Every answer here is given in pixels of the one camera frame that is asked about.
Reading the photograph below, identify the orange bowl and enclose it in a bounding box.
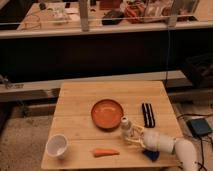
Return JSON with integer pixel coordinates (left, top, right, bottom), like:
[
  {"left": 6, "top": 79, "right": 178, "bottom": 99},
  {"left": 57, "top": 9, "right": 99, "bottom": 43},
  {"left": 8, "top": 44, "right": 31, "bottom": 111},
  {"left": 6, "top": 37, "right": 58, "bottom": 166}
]
[{"left": 91, "top": 99, "right": 124, "bottom": 129}]

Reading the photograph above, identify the grey metal post right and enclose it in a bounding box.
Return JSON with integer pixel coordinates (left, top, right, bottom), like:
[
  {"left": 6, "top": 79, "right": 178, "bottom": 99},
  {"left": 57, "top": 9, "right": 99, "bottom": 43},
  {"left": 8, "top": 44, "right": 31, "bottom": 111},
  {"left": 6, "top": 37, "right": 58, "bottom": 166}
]
[{"left": 167, "top": 0, "right": 182, "bottom": 28}]

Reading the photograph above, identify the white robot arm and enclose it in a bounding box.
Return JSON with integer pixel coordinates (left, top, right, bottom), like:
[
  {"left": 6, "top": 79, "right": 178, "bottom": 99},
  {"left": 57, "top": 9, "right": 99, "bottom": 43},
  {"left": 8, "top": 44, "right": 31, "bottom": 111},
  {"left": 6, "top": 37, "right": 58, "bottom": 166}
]
[{"left": 122, "top": 125, "right": 198, "bottom": 171}]

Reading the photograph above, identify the clear plastic bottle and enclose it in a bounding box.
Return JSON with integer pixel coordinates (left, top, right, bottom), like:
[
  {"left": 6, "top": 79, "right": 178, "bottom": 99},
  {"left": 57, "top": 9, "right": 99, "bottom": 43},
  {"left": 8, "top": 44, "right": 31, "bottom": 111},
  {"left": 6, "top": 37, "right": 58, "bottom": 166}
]
[{"left": 120, "top": 116, "right": 133, "bottom": 140}]

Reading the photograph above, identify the black bag on shelf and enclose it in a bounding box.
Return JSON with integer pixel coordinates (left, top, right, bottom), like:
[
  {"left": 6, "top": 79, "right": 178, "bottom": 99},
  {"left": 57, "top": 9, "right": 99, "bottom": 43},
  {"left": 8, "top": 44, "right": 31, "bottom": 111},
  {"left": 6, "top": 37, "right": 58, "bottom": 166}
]
[{"left": 102, "top": 10, "right": 124, "bottom": 25}]

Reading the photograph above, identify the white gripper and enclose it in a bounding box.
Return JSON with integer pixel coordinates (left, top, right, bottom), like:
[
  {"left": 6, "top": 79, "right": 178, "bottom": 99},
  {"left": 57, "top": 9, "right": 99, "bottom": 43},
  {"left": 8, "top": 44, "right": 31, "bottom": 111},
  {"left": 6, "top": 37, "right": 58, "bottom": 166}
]
[{"left": 126, "top": 124, "right": 175, "bottom": 153}]

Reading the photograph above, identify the orange cloth on shelf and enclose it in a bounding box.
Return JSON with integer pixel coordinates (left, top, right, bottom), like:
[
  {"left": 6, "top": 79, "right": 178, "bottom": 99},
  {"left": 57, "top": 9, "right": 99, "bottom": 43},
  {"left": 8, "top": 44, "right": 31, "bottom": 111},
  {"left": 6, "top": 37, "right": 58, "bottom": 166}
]
[{"left": 124, "top": 4, "right": 145, "bottom": 24}]

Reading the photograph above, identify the white paper cup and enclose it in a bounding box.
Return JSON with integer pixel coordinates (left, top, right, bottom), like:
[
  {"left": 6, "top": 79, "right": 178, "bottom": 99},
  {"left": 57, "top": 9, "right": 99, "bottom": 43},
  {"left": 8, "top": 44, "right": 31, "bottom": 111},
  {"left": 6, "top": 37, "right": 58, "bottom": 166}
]
[{"left": 46, "top": 134, "right": 68, "bottom": 159}]

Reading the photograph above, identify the black striped remote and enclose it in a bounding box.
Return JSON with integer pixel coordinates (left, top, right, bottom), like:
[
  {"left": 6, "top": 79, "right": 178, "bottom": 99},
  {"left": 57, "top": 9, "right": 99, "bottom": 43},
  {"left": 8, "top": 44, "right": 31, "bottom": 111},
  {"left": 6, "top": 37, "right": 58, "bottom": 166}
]
[{"left": 141, "top": 103, "right": 156, "bottom": 128}]

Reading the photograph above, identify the black power box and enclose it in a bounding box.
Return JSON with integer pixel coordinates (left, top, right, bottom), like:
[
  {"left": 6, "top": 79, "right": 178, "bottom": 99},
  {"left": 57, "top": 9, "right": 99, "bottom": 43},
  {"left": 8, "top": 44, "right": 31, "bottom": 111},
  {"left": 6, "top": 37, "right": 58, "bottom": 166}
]
[{"left": 186, "top": 118, "right": 212, "bottom": 137}]

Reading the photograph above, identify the grey metal post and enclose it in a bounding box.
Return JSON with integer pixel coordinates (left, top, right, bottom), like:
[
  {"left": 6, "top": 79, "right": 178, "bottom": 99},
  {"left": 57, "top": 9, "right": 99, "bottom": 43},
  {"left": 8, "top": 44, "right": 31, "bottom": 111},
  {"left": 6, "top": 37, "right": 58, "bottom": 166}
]
[
  {"left": 78, "top": 0, "right": 89, "bottom": 32},
  {"left": 167, "top": 0, "right": 182, "bottom": 28}
]

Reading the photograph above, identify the wooden table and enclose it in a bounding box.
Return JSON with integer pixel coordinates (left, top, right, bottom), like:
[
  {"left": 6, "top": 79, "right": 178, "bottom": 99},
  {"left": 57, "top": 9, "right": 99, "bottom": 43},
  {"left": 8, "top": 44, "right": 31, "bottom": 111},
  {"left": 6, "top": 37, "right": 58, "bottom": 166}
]
[{"left": 41, "top": 81, "right": 183, "bottom": 170}]

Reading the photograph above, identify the orange carrot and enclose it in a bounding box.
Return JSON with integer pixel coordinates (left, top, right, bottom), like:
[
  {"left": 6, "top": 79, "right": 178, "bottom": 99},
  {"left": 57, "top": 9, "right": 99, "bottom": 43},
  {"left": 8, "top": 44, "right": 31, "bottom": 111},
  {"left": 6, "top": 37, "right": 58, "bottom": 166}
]
[{"left": 92, "top": 148, "right": 120, "bottom": 157}]

